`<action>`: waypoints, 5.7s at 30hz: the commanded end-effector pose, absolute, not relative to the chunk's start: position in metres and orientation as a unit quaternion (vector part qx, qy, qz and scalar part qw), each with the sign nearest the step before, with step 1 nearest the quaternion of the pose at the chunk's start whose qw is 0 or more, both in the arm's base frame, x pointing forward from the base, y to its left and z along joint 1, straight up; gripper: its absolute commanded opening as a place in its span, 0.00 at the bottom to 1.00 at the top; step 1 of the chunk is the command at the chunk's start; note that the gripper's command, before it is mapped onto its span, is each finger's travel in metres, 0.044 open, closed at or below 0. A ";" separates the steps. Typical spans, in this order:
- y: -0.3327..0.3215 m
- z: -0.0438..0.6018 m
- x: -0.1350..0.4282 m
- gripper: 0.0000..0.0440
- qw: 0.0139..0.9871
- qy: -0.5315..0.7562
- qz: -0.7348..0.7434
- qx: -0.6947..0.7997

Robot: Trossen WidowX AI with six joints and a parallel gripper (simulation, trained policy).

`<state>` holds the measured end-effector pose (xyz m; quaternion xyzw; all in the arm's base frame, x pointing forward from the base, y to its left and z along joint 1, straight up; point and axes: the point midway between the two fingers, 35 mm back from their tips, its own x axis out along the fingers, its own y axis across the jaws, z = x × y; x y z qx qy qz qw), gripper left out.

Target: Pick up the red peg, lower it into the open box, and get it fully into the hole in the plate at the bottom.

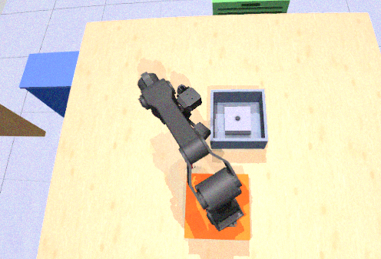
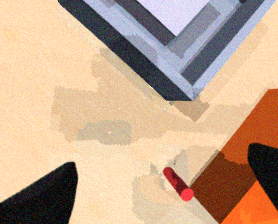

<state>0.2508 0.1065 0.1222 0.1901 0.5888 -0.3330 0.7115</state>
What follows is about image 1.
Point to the white square plate with hole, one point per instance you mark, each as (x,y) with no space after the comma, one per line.
(237,120)

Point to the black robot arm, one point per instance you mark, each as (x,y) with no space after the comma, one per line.
(217,193)

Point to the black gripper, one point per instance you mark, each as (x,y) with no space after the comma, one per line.
(198,127)

